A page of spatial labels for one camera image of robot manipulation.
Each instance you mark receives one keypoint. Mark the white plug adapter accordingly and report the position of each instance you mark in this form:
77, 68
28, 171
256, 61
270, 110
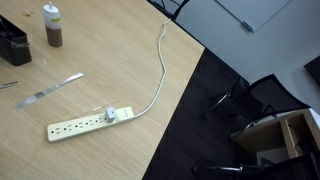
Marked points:
110, 115

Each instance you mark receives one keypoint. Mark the cream power strip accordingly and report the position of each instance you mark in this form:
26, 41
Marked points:
76, 127

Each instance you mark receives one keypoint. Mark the silver table knife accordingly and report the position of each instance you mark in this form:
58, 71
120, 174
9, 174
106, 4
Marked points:
50, 89

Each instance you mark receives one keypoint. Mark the wooden desk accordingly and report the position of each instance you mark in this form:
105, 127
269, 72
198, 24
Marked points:
263, 135

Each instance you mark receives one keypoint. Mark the black mesh office chair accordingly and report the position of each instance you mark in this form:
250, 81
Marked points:
273, 93

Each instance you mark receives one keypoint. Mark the brown sauce squeeze bottle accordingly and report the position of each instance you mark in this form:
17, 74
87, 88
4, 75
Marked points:
53, 33

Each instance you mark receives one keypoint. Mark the black cutlery caddy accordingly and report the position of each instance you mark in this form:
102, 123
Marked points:
15, 53

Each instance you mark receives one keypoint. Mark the dark monitor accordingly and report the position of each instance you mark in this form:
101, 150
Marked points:
315, 70

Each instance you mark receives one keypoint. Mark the black chair frame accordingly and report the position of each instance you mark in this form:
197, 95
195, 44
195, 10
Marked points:
178, 10

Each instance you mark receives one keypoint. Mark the wall whiteboard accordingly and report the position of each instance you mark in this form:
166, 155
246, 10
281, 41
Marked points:
253, 10

